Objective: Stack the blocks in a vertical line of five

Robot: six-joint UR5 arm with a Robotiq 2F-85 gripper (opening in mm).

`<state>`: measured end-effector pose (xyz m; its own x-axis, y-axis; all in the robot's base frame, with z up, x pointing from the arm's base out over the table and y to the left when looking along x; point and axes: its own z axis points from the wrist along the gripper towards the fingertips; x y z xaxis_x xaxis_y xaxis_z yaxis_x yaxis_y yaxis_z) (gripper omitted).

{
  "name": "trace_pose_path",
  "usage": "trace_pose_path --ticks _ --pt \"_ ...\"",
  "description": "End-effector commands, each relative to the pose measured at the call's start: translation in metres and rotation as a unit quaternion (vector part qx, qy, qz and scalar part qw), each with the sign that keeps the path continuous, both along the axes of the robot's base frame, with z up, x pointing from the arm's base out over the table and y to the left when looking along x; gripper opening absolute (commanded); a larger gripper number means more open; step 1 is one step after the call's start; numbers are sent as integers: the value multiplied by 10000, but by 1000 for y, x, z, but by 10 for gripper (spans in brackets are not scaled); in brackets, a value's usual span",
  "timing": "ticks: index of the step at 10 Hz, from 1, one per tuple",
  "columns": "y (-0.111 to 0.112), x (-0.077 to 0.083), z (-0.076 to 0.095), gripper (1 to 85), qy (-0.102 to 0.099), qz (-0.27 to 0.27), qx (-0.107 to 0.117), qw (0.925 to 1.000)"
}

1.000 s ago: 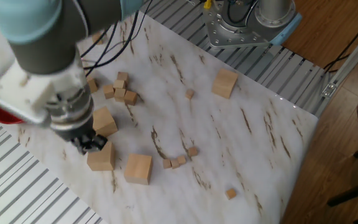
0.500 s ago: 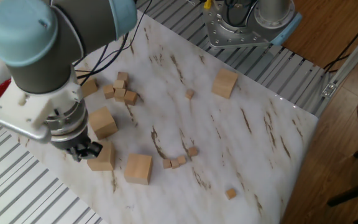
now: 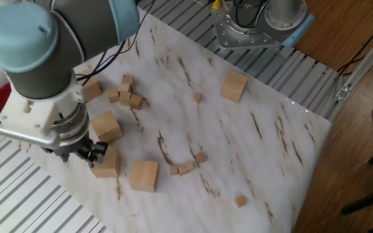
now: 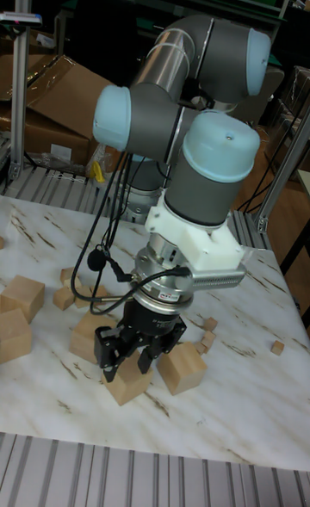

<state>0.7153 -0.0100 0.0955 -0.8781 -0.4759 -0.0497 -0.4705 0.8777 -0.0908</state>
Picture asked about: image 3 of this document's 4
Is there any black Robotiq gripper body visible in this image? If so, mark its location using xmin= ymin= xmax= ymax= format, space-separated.
xmin=41 ymin=135 xmax=94 ymax=162

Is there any large wooden cube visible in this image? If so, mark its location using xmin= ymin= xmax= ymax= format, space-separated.
xmin=75 ymin=69 xmax=104 ymax=104
xmin=89 ymin=110 xmax=124 ymax=144
xmin=128 ymin=159 xmax=160 ymax=194
xmin=220 ymin=70 xmax=249 ymax=104
xmin=90 ymin=144 xmax=122 ymax=179

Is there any medium wooden cube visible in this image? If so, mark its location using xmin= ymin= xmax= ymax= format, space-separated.
xmin=121 ymin=74 xmax=135 ymax=88
xmin=129 ymin=93 xmax=144 ymax=111
xmin=117 ymin=82 xmax=132 ymax=94
xmin=119 ymin=91 xmax=132 ymax=107
xmin=107 ymin=87 xmax=120 ymax=104

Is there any marble pattern board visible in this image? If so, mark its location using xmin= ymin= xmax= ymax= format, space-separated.
xmin=0 ymin=6 xmax=332 ymax=233

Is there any black stand leg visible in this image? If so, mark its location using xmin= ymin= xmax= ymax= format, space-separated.
xmin=340 ymin=142 xmax=373 ymax=233

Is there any silver wrist camera bar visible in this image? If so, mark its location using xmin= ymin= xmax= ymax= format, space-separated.
xmin=0 ymin=124 xmax=62 ymax=150

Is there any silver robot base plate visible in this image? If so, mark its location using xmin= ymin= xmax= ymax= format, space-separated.
xmin=210 ymin=0 xmax=304 ymax=52

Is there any black base cable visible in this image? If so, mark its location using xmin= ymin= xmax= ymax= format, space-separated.
xmin=233 ymin=0 xmax=268 ymax=20

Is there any aluminium frame profile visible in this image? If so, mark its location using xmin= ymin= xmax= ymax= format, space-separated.
xmin=327 ymin=19 xmax=373 ymax=123

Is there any black floor cable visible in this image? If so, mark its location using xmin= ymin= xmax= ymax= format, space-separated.
xmin=336 ymin=11 xmax=373 ymax=77

